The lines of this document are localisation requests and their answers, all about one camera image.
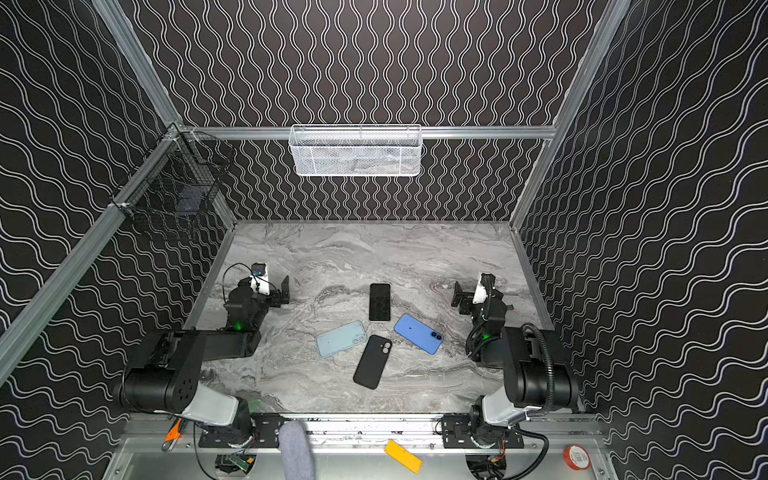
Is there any black smartphone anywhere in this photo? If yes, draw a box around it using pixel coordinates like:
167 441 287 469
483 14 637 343
369 283 391 322

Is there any black phone case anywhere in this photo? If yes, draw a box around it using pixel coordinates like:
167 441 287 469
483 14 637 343
353 335 392 390

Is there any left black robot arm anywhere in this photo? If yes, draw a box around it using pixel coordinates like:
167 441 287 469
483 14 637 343
115 277 290 448

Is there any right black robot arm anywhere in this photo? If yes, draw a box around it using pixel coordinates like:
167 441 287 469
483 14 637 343
442 275 578 449

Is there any blue phone case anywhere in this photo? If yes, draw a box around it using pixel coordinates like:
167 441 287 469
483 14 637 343
394 314 443 355

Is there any light green phone case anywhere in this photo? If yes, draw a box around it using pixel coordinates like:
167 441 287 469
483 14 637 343
316 321 366 358

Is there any grey cloth roll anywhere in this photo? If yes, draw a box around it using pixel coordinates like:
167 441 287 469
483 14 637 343
278 421 316 480

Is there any red tape roll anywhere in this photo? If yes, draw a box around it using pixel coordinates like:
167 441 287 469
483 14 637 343
563 445 592 471

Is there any yellow block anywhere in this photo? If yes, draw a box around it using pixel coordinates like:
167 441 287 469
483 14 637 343
385 440 423 474

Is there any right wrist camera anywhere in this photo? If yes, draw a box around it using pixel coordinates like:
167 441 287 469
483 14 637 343
472 273 496 304

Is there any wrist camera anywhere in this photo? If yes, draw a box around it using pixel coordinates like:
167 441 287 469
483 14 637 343
472 273 496 304
250 262 272 296

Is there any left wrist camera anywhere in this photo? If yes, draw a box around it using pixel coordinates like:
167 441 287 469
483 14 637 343
250 262 272 296

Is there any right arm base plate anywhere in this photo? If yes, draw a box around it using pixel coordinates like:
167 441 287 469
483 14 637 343
437 414 524 449

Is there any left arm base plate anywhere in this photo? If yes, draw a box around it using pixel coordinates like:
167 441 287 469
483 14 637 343
197 413 286 449

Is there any white wire basket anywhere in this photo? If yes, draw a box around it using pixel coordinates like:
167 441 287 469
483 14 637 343
288 124 424 177

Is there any black wire basket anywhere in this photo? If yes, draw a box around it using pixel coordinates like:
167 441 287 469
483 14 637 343
117 131 235 243

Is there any orange handled wrench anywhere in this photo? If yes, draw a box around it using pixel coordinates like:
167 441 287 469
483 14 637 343
161 418 184 452

